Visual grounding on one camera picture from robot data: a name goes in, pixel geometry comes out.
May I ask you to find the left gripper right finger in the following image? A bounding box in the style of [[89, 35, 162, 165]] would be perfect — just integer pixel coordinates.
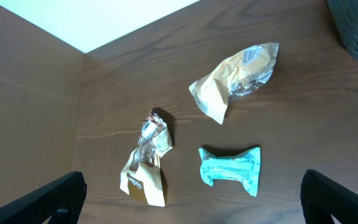
[[300, 169, 358, 224]]

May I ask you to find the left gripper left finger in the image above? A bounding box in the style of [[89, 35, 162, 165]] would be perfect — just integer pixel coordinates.
[[0, 171, 87, 224]]

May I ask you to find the mint green snack packet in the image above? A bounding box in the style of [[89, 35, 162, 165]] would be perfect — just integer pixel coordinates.
[[199, 147, 261, 197]]

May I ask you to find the beige brown snack bag left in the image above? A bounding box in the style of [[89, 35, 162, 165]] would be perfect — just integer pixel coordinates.
[[120, 110, 173, 207]]

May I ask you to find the cardboard side panel left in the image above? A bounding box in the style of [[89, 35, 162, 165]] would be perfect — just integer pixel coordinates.
[[0, 6, 84, 207]]

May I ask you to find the beige snack bag top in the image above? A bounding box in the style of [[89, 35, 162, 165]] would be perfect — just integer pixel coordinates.
[[189, 42, 279, 124]]

